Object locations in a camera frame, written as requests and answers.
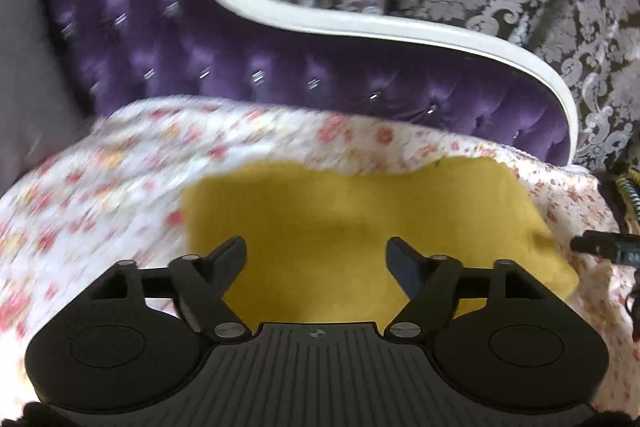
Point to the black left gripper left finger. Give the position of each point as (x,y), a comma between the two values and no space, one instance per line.
(200,284)

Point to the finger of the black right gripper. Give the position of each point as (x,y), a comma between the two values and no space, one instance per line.
(602,244)

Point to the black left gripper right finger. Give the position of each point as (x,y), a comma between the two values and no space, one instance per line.
(430,285)

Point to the mustard yellow knit sweater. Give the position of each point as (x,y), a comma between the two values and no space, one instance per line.
(316,238)

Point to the black yellow patterned cloth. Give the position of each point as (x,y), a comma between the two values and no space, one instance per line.
(623,187)

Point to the floral quilted bedspread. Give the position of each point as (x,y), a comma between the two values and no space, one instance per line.
(117,195)

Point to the grey satin pillow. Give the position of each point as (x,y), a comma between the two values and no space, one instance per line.
(41,112)

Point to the purple tufted white-framed headboard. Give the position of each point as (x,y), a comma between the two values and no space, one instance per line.
(269,52)

